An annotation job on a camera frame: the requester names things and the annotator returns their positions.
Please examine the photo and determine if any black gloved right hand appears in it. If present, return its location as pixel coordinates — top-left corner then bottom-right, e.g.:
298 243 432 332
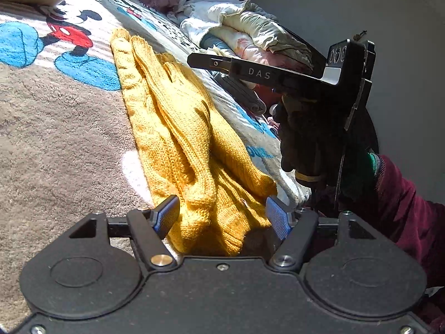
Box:
274 95 379 216

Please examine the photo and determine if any yellow knitted sweater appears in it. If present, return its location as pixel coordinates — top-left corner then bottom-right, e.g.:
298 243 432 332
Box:
110 28 277 256

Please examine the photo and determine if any Mickey Mouse plush blanket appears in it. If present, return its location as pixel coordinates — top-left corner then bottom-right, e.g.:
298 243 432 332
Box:
0 0 312 331

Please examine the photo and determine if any folded dark grey garment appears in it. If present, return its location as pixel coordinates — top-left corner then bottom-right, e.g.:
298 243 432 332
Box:
212 72 266 116

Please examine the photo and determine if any white and pink bedding pile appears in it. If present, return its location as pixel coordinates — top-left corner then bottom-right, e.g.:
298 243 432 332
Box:
167 0 314 73

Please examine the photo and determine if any maroon sleeved right forearm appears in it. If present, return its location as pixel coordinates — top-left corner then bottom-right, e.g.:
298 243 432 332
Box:
368 151 445 288

